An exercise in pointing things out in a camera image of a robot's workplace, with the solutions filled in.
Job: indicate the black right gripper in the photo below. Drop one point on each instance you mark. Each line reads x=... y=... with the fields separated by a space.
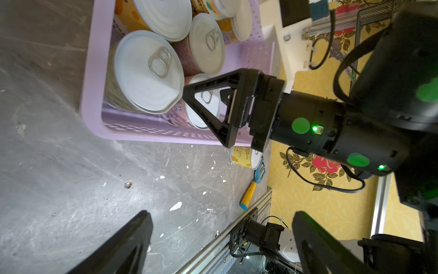
x=307 y=123

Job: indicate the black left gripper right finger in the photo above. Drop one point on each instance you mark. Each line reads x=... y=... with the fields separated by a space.
x=320 y=252

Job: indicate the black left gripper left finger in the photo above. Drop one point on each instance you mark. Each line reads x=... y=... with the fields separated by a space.
x=123 y=253

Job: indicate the yellow peach can white lid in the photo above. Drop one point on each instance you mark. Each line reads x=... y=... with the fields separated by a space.
x=238 y=29

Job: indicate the pink purple label can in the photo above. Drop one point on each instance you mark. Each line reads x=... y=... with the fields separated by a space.
x=181 y=115

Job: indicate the orange can plain white lid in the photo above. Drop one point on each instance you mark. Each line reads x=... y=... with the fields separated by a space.
x=218 y=9

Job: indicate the small yellow label can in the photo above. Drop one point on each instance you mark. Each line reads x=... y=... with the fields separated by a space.
x=170 y=19

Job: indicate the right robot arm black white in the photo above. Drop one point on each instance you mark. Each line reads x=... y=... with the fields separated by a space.
x=383 y=121

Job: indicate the lilac perforated plastic basket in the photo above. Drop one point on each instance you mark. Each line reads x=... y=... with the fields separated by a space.
x=112 y=123

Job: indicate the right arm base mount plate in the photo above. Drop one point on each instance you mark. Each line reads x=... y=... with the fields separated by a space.
x=250 y=231

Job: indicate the teal garden fork yellow handle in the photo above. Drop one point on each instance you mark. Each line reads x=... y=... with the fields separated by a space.
x=259 y=173

